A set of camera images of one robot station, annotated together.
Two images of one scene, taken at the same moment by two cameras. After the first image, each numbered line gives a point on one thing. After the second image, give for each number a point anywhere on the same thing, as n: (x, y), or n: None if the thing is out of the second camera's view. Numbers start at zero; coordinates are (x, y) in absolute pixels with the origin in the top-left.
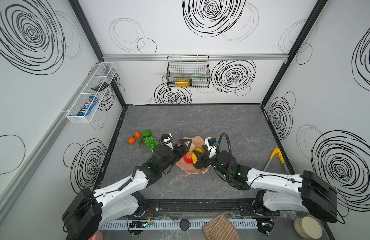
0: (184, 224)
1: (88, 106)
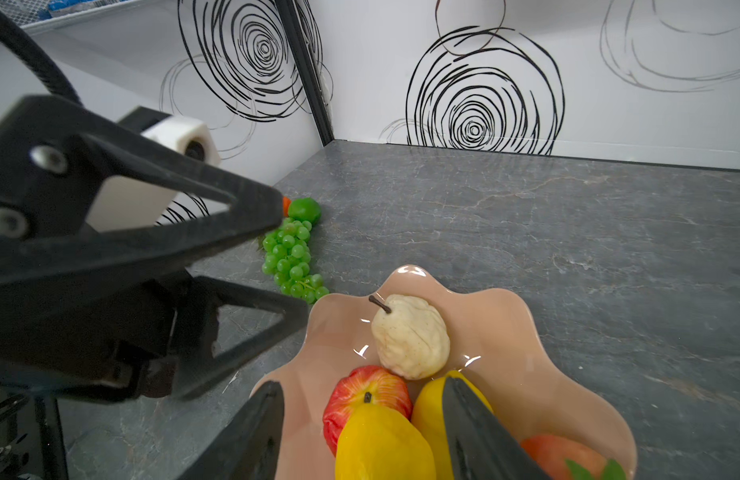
0: None
1: (56, 8)
